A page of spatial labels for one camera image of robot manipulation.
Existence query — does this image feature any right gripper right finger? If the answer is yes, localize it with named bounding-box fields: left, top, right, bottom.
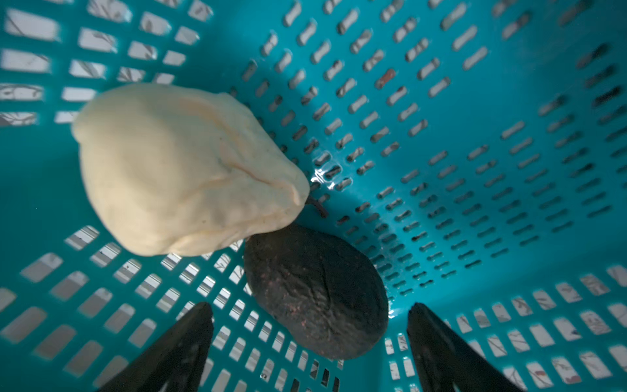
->
left=407, top=303, right=519, bottom=391

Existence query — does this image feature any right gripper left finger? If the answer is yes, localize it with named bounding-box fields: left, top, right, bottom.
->
left=100, top=302, right=214, bottom=391

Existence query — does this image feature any dark brown avocado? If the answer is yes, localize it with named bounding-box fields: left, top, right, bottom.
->
left=243, top=224, right=389, bottom=360

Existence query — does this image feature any teal plastic basket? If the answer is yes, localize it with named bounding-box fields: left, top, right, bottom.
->
left=1, top=1, right=626, bottom=391

